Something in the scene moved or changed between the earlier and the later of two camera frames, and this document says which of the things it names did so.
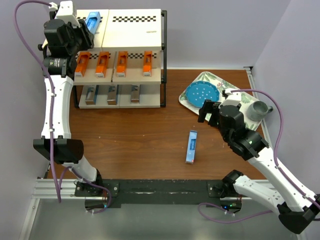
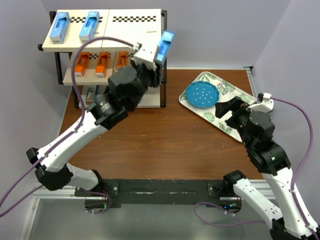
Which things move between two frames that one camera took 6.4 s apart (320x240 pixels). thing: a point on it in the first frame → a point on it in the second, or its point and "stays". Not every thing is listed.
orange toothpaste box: x=82 y=61 stays
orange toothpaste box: x=102 y=64 stays
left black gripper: x=87 y=35 → x=155 y=74
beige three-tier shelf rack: x=126 y=67 stays
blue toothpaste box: x=93 y=21 stays
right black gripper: x=206 y=108 → x=237 y=104
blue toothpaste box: x=191 y=147 → x=165 y=45
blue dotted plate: x=197 y=92 stays
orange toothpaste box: x=121 y=66 stays
